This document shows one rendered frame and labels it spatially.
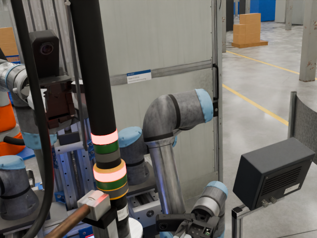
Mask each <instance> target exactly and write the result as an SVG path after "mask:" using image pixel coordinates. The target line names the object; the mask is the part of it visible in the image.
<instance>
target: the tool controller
mask: <svg viewBox="0 0 317 238"><path fill-rule="evenodd" d="M315 154H316V153H315V152H313V151H312V150H310V149H309V148H308V147H306V146H305V145H304V144H302V143H301V142H300V141H298V140H297V139H295V138H294V137H291V138H288V139H285V140H283V141H280V142H277V143H274V144H271V145H268V146H265V147H262V148H259V149H256V150H253V151H250V152H247V153H244V154H242V155H241V158H240V162H239V166H238V170H237V174H236V178H235V182H234V187H233V192H234V193H235V195H236V196H237V197H238V198H239V199H240V200H241V201H242V202H243V203H244V204H245V205H246V207H248V208H249V210H250V211H252V210H255V209H257V208H259V207H261V206H263V207H264V208H266V207H268V205H269V203H270V202H271V203H272V204H275V203H276V202H277V199H279V198H282V197H284V196H286V195H289V194H291V193H293V192H296V191H298V190H300V189H301V187H302V185H303V182H304V180H305V177H306V175H307V173H308V170H309V168H310V166H311V163H312V161H313V159H314V156H315Z"/></svg>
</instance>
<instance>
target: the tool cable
mask: <svg viewBox="0 0 317 238"><path fill-rule="evenodd" d="M10 2H11V6H12V10H13V15H14V19H15V23H16V27H17V33H18V37H19V42H20V46H21V51H22V55H23V59H24V64H25V69H26V74H27V78H28V83H29V87H30V92H31V96H32V101H33V107H34V111H35V116H36V121H37V125H38V130H39V136H40V141H41V147H42V156H43V165H44V179H45V184H44V196H43V202H42V206H41V209H40V211H39V214H38V216H37V218H36V220H35V221H34V223H33V225H32V226H31V228H30V229H29V230H28V232H27V233H26V234H25V235H24V236H23V237H22V238H35V237H36V235H37V234H38V232H39V231H40V229H41V228H42V226H43V224H44V223H45V221H46V218H47V216H48V214H49V211H50V207H51V203H52V199H53V192H54V167H53V157H52V149H51V143H50V135H49V129H48V124H47V119H46V114H45V109H44V104H43V99H42V93H41V88H40V83H39V79H38V74H37V69H36V64H35V60H34V55H33V50H32V45H31V40H30V35H29V31H28V26H27V22H26V17H25V11H24V7H23V2H22V0H10Z"/></svg>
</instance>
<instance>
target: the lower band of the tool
mask: <svg viewBox="0 0 317 238"><path fill-rule="evenodd" d="M121 161H122V162H121V164H120V165H119V166H117V167H115V168H112V169H107V170H103V169H99V168H97V167H96V163H95V165H94V166H93V169H94V171H95V172H97V173H100V174H110V173H114V172H117V171H119V170H121V169H122V168H123V167H124V166H125V161H124V160H122V159H121ZM123 177H124V176H123ZM121 178H122V177H121ZM121 178H119V179H121ZM119 179H117V180H119ZM117 180H114V181H117ZM97 181H99V180H97ZM114 181H108V182H114ZM99 182H104V181H99ZM106 183H107V182H106ZM124 185H125V184H124ZM124 185H123V186H124ZM123 186H121V187H123ZM121 187H119V188H121ZM119 188H117V189H119ZM117 189H113V190H117ZM100 190H102V189H100ZM103 191H106V190H103ZM109 191H112V190H109ZM127 191H128V190H127ZM127 191H126V192H125V193H124V194H123V195H121V196H119V197H115V198H110V200H115V199H119V198H121V197H123V196H124V195H125V194H126V193H127Z"/></svg>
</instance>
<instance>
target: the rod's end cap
mask: <svg viewBox="0 0 317 238"><path fill-rule="evenodd" d="M102 195H103V192H101V191H99V190H96V191H95V192H94V193H93V194H91V195H90V196H89V197H88V198H89V200H97V199H98V198H99V197H100V196H102Z"/></svg>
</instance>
